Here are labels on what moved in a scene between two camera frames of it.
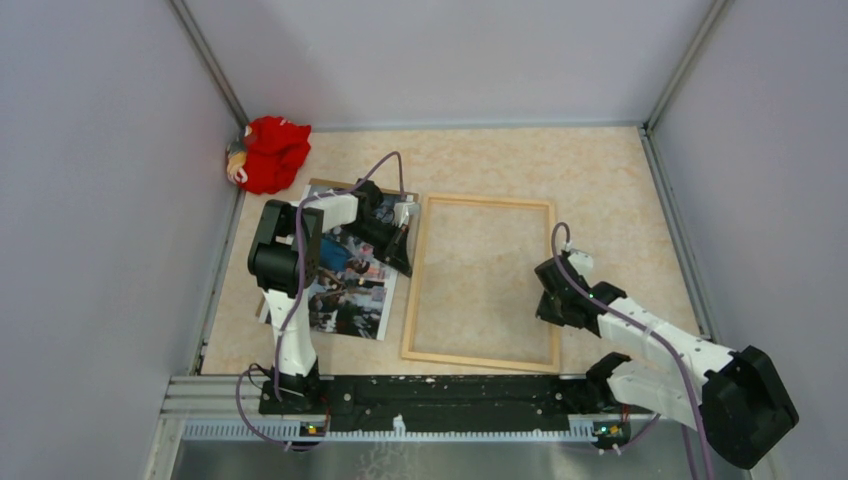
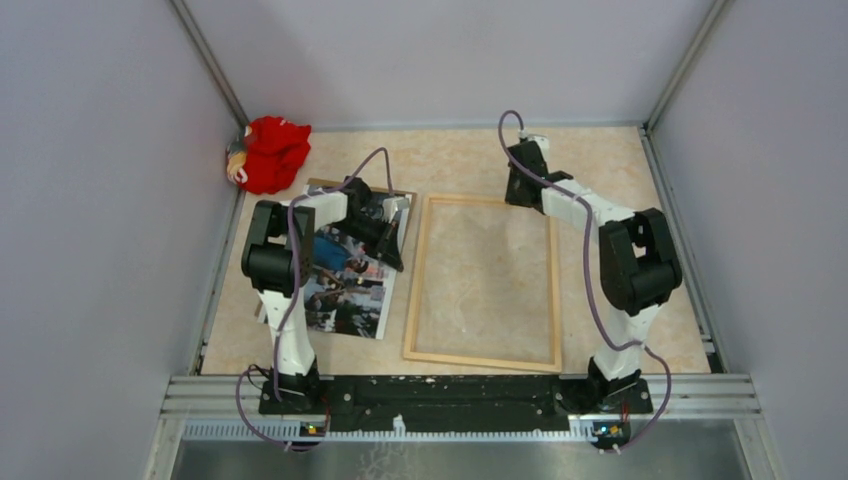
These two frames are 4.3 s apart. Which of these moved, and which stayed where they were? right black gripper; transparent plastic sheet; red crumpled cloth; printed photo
Moved: right black gripper
Stayed: printed photo; transparent plastic sheet; red crumpled cloth
